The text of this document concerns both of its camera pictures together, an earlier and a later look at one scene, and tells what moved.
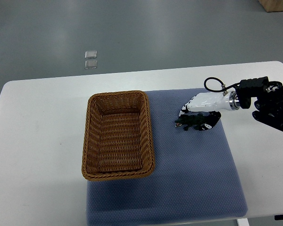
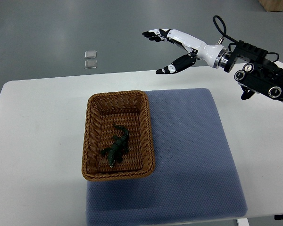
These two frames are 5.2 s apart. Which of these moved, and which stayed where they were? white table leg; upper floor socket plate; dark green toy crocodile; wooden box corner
Moved: dark green toy crocodile
Stayed: upper floor socket plate; wooden box corner; white table leg
